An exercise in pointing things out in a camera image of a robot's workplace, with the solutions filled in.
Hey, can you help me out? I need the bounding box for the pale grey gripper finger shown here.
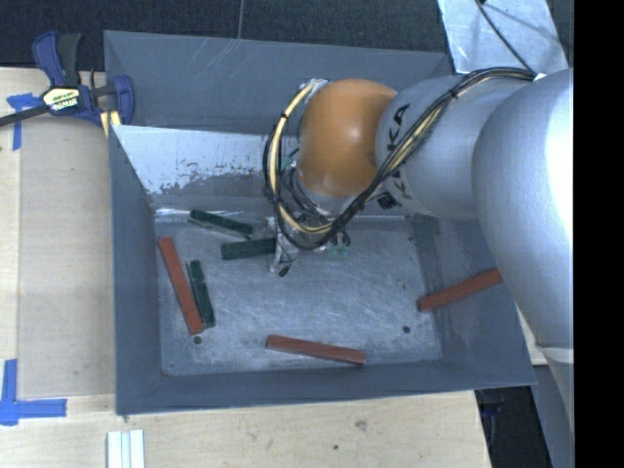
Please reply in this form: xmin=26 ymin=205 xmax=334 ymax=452
xmin=269 ymin=239 xmax=294 ymax=276

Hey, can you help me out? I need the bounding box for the dark green flat block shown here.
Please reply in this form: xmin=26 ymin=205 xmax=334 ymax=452
xmin=187 ymin=209 xmax=255 ymax=239
xmin=219 ymin=237 xmax=279 ymax=261
xmin=186 ymin=259 xmax=217 ymax=330

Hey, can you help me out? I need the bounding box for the grey metal bin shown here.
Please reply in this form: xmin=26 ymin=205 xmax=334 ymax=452
xmin=101 ymin=29 xmax=538 ymax=416

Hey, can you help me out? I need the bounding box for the red-brown flat block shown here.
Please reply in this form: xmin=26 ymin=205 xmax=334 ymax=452
xmin=264 ymin=333 xmax=369 ymax=367
xmin=415 ymin=267 xmax=505 ymax=313
xmin=156 ymin=235 xmax=207 ymax=336

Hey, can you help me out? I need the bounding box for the pale wood board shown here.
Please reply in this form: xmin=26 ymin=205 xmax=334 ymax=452
xmin=16 ymin=114 xmax=119 ymax=401

